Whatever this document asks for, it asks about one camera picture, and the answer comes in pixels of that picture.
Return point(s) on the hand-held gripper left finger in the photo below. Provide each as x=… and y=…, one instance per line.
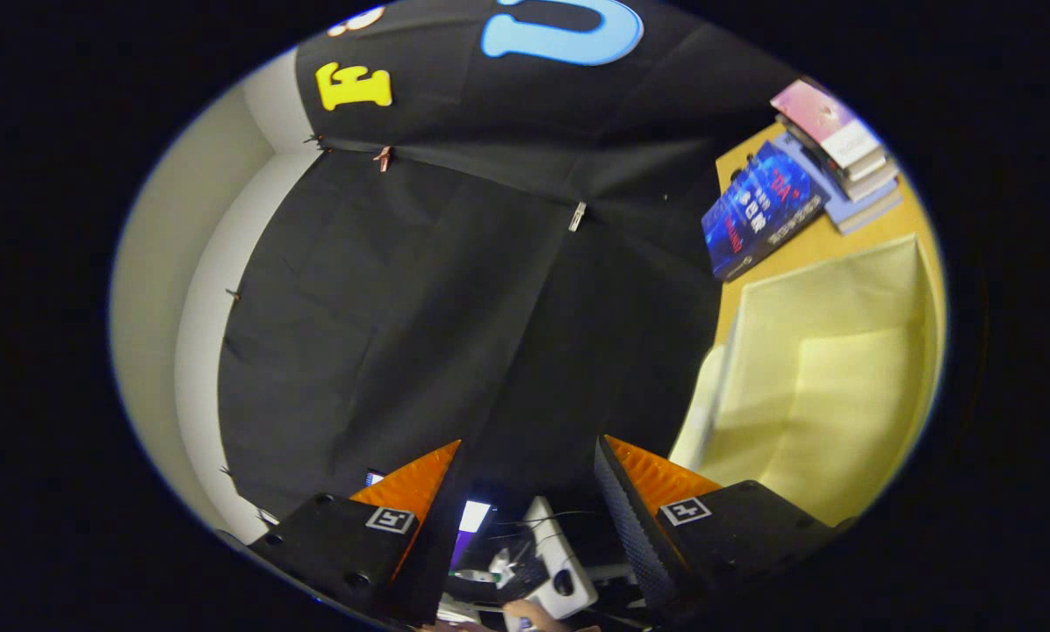
x=428, y=570

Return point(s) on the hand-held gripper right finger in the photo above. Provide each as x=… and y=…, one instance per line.
x=639, y=544

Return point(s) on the beige fabric storage box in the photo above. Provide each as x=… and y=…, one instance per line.
x=823, y=386

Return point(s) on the white power adapter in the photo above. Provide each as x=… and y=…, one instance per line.
x=550, y=549

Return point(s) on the silver clip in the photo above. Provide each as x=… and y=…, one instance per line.
x=577, y=216

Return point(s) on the blue cover book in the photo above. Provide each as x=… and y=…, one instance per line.
x=758, y=211

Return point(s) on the lavender book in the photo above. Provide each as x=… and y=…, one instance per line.
x=859, y=215

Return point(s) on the copper clip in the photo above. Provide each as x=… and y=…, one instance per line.
x=384, y=158

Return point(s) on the grey book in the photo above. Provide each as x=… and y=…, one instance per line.
x=872, y=180

